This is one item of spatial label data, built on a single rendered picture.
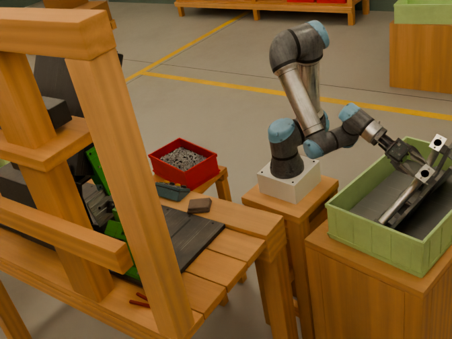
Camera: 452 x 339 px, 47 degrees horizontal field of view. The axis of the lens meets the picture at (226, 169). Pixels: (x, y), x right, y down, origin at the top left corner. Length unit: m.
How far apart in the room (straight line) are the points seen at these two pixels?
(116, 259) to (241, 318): 1.52
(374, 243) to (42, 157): 1.22
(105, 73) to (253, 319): 1.99
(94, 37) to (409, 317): 1.49
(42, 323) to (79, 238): 1.78
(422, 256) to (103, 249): 1.09
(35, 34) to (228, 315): 2.07
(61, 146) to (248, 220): 0.88
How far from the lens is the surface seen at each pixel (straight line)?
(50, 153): 1.61
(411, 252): 1.98
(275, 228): 2.12
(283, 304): 2.40
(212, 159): 2.61
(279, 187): 2.29
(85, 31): 1.24
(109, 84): 1.30
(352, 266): 2.11
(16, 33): 1.44
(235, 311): 3.04
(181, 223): 2.22
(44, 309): 3.50
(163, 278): 1.61
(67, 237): 1.73
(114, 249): 1.57
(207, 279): 1.97
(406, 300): 2.06
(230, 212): 2.22
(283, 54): 1.95
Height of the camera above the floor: 2.22
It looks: 32 degrees down
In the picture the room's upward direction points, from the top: 11 degrees counter-clockwise
